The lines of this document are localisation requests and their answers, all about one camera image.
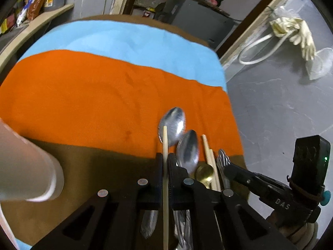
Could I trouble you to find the cream rubber gloves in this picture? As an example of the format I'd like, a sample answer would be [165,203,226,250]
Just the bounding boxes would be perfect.
[270,17,316,61]

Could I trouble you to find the large steel spoon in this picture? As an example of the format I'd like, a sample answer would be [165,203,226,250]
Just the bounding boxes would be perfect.
[140,107,186,239]

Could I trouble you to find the striped colourful table cloth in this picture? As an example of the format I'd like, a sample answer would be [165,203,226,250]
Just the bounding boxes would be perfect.
[1,15,245,245]

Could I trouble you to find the small gold spoon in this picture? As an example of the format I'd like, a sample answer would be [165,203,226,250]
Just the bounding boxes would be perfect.
[195,162,214,189]

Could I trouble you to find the white mesh strainer bag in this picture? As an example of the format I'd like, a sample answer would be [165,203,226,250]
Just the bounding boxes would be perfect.
[305,47,332,81]

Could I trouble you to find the white plastic utensil caddy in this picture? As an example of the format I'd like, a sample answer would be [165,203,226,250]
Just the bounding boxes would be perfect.
[1,121,64,202]

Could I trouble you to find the person's right hand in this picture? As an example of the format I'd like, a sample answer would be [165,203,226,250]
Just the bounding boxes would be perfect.
[266,210,318,249]

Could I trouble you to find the white hose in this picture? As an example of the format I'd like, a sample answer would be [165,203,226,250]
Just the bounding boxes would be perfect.
[238,29,296,66]

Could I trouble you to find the grey cabinet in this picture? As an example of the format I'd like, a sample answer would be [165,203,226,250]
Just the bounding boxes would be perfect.
[154,0,235,49]

